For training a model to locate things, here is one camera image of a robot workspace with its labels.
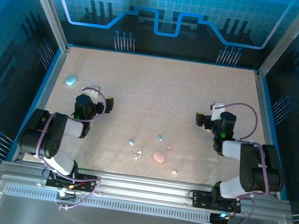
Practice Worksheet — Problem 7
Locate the blue earbud charging case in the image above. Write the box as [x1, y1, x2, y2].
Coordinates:
[63, 73, 78, 88]

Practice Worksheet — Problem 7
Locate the pink earbud charging case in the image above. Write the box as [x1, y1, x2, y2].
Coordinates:
[152, 150, 167, 164]

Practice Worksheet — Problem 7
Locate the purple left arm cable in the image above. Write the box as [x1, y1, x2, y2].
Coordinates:
[27, 80, 114, 215]

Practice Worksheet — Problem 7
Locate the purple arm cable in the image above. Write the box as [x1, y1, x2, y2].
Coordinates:
[27, 80, 114, 215]
[197, 98, 281, 224]

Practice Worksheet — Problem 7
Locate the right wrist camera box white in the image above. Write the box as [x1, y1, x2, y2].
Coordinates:
[207, 100, 226, 122]

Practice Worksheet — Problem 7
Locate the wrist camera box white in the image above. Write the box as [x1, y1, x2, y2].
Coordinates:
[87, 83, 103, 95]
[207, 100, 226, 122]

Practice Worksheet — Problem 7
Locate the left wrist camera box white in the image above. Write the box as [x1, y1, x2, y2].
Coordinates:
[87, 83, 103, 95]

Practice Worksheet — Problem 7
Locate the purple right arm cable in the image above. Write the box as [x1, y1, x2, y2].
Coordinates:
[197, 98, 281, 224]

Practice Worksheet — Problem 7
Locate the aluminium side rail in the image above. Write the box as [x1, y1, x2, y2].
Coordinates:
[10, 40, 70, 167]
[238, 71, 296, 198]

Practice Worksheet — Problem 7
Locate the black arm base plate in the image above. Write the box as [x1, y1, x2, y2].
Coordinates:
[190, 189, 243, 215]
[45, 169, 99, 194]

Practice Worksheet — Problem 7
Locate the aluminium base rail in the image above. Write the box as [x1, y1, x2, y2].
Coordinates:
[0, 155, 293, 218]

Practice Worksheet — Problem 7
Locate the aluminium frame post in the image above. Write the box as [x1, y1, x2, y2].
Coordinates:
[257, 0, 299, 83]
[12, 0, 76, 52]

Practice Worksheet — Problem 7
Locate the grey slotted cable duct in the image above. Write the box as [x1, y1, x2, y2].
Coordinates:
[4, 185, 213, 224]

